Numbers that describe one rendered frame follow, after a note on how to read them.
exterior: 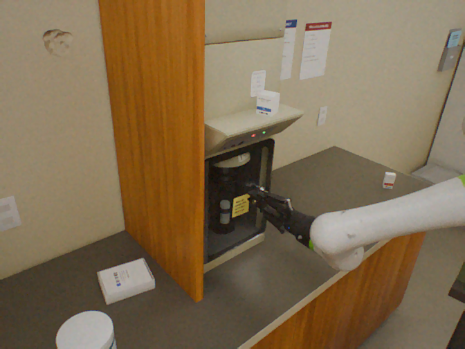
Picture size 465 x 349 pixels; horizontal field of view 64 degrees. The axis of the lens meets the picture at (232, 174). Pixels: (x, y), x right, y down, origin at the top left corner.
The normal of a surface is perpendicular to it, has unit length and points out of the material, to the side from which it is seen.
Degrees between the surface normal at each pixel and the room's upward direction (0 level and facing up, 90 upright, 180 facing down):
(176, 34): 90
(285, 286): 0
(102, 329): 0
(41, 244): 90
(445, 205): 63
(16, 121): 90
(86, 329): 0
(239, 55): 90
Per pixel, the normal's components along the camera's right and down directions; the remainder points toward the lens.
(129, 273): 0.04, -0.88
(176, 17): -0.75, 0.29
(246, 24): 0.65, 0.38
